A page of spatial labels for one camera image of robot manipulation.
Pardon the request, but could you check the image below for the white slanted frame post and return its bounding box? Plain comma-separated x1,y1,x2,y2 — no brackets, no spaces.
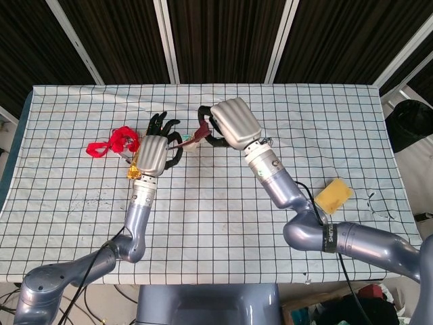
45,0,105,86

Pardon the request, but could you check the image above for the yellow sponge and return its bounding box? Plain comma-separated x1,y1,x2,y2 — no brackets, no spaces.
313,177,355,215

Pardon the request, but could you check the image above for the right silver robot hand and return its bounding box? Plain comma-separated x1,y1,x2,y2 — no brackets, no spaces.
197,97,263,150

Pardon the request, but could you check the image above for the gold foil snack package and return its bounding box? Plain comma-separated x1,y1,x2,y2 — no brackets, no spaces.
126,148,141,181

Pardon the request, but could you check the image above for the black velcro cable strap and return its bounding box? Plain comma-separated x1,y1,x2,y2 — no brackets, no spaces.
320,221,338,254

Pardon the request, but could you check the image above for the red lanyard ribbon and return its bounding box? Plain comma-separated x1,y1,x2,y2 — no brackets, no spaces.
87,125,140,160

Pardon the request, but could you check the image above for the white double frame post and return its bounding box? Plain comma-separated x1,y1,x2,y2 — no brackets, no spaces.
153,0,181,84

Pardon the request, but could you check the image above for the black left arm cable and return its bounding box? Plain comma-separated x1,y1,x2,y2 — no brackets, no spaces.
57,225,128,325

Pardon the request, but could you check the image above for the blue-grey robot torso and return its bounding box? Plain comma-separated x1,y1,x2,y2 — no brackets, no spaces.
135,284,283,325

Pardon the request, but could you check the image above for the black bin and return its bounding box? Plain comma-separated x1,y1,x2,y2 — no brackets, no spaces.
385,99,433,154

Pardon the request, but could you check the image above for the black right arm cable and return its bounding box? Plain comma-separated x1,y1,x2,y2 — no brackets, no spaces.
293,180,371,325

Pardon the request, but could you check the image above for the dark brown pleated curtain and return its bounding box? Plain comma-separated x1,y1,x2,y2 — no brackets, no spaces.
0,0,433,119

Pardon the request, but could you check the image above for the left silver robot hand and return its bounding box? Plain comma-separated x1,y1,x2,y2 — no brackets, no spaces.
136,110,186,177

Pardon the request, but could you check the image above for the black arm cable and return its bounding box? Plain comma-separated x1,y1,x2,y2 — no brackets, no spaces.
57,225,128,325
293,180,371,325

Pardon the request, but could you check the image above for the white black-checked tablecloth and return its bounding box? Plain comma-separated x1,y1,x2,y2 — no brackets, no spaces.
0,83,422,286

